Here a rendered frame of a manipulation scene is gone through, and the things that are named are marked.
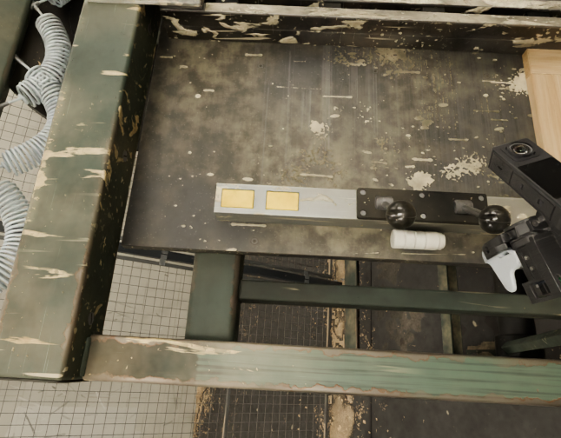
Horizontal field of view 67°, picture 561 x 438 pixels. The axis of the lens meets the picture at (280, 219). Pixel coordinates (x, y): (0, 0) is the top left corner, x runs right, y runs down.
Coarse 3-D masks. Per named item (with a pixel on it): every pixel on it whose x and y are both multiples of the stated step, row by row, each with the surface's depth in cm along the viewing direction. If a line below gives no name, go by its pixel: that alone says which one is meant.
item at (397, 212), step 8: (376, 200) 64; (384, 200) 64; (392, 200) 64; (400, 200) 54; (376, 208) 64; (384, 208) 64; (392, 208) 54; (400, 208) 53; (408, 208) 53; (392, 216) 53; (400, 216) 53; (408, 216) 53; (392, 224) 54; (400, 224) 53; (408, 224) 53
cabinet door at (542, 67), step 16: (528, 64) 78; (544, 64) 77; (560, 64) 77; (528, 80) 78; (544, 80) 76; (560, 80) 76; (544, 96) 75; (560, 96) 75; (544, 112) 74; (560, 112) 74; (544, 128) 73; (560, 128) 73; (544, 144) 72; (560, 144) 72; (560, 160) 71
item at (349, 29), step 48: (96, 0) 71; (144, 0) 71; (192, 0) 71; (240, 0) 77; (288, 0) 76; (336, 0) 76; (384, 0) 75; (432, 0) 75; (480, 0) 75; (528, 0) 76; (432, 48) 80; (480, 48) 79; (528, 48) 79
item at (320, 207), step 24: (216, 192) 66; (264, 192) 66; (288, 192) 67; (312, 192) 66; (336, 192) 66; (216, 216) 67; (240, 216) 67; (264, 216) 66; (288, 216) 66; (312, 216) 65; (336, 216) 65; (528, 216) 65
